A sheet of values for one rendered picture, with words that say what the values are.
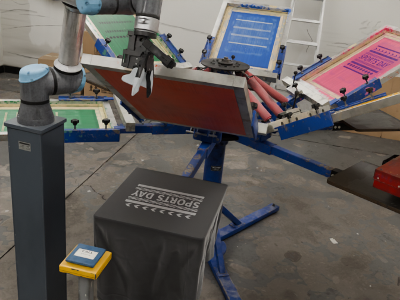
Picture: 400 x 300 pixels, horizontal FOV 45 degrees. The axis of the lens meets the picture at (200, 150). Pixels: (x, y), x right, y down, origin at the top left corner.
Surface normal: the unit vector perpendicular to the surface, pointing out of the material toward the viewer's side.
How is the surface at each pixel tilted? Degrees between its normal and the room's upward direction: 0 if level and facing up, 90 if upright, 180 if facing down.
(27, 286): 90
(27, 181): 90
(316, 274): 0
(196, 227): 0
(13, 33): 90
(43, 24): 90
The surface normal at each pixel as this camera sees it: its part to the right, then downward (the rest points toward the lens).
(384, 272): 0.09, -0.92
